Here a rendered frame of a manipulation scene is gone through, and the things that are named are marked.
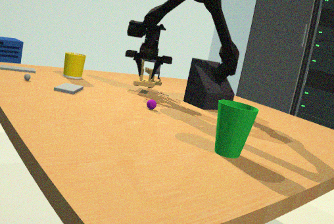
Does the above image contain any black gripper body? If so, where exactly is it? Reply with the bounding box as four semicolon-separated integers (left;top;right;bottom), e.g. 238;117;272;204
125;39;172;64

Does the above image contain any purple ball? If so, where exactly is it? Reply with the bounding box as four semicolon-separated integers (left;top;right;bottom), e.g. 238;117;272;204
147;99;156;109

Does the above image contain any grey ball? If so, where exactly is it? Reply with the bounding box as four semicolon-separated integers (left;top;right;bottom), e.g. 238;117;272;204
24;73;31;80

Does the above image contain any green cup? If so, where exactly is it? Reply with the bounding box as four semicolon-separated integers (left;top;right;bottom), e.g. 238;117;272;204
214;100;259;158

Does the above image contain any yellow mug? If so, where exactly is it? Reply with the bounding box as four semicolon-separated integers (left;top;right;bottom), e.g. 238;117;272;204
63;53;86;79

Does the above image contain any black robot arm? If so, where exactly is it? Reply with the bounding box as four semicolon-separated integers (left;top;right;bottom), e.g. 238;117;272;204
127;0;239;82

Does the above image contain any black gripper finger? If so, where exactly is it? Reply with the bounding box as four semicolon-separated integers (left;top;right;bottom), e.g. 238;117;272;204
151;62;163;79
133;59;142;77

